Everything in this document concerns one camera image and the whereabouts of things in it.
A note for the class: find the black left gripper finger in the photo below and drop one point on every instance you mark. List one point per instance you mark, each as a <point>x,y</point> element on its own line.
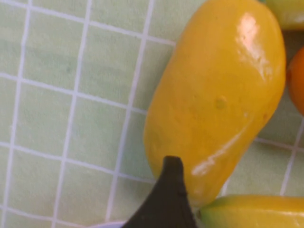
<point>166,204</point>

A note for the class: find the yellow plastic mango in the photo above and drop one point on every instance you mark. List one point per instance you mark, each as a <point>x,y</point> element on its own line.
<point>213,95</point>

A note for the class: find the orange-blushed plastic mango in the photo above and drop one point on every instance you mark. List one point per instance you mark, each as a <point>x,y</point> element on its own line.
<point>298,80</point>

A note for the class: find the yellow plastic banana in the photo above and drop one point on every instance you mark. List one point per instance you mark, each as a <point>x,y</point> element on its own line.
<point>256,211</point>
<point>289,14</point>

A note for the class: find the green checked tablecloth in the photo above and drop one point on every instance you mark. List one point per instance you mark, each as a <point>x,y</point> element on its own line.
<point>47,95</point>

